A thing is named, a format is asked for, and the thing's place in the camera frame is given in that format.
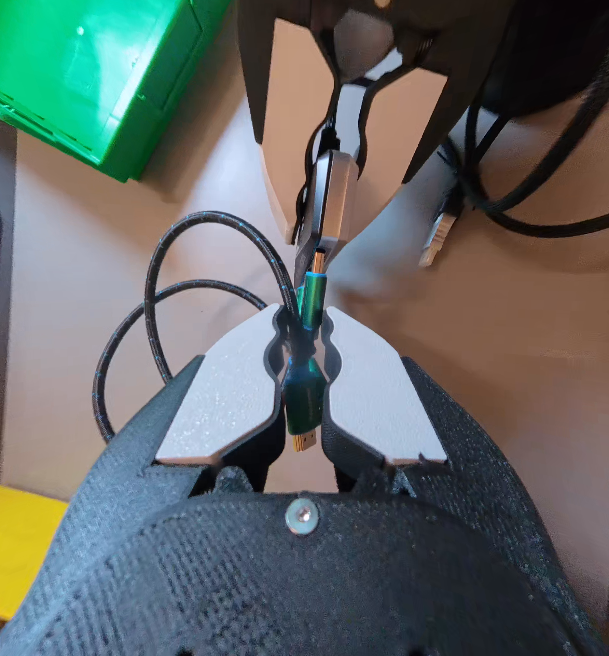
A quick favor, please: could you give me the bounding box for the black textured wrist rest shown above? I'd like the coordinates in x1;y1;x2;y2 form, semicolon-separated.
476;0;609;116

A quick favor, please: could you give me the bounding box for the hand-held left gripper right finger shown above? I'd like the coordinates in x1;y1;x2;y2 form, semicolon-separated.
321;306;448;468

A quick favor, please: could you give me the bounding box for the green-plug braided HDMI cable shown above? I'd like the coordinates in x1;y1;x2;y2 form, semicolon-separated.
92;210;332;455

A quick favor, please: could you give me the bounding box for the silver HDMI switch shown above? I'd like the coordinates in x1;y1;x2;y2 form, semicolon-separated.
293;150;360;288

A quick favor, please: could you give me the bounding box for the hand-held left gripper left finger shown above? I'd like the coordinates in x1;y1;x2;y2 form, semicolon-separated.
155;303;287;468

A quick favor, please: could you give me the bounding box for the green plastic bin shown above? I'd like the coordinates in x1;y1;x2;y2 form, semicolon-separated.
0;0;233;183

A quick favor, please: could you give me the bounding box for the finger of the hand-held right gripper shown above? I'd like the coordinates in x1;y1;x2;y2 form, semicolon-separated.
335;66;449;257
260;18;338;245

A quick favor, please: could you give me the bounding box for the thick black braided HDMI cable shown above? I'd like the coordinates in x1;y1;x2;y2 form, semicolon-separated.
293;92;609;268

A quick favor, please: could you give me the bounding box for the yellow plastic bin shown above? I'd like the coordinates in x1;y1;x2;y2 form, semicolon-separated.
0;483;70;639

